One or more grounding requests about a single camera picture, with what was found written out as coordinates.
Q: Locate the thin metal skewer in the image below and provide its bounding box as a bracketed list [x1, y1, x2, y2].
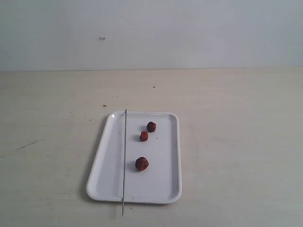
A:
[122, 109, 127, 217]

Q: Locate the large red fruit ball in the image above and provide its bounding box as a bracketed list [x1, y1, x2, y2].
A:
[135, 157, 149, 171]

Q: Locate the dark red fruit ball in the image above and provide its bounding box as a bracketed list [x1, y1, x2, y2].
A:
[147, 122, 156, 132]

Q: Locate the small red fruit ball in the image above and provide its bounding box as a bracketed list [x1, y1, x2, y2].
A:
[139, 131, 149, 142]

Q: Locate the white rectangular plastic tray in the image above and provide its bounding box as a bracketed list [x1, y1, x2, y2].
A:
[86, 111, 182, 204]

